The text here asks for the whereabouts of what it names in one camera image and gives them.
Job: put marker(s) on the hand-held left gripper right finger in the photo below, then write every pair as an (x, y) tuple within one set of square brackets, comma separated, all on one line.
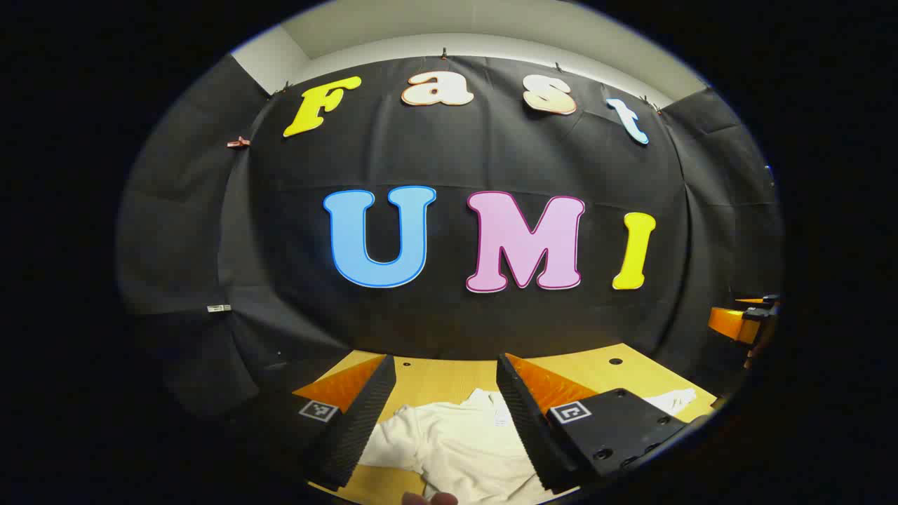
[(530, 428)]

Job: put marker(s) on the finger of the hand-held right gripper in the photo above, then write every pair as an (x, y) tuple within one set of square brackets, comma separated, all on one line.
[(729, 322)]

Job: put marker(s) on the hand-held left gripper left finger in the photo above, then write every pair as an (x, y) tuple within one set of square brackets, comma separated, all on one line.
[(365, 421)]

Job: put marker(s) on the cream white sweatshirt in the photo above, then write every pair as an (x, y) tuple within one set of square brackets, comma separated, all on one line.
[(463, 449)]

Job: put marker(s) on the small white cloth clip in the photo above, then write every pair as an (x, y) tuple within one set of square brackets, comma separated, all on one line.
[(219, 308)]

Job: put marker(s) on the black backdrop cloth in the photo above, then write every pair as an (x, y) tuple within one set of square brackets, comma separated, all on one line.
[(449, 154)]

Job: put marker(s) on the small orange cloth clamp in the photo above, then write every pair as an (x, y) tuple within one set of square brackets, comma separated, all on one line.
[(238, 143)]

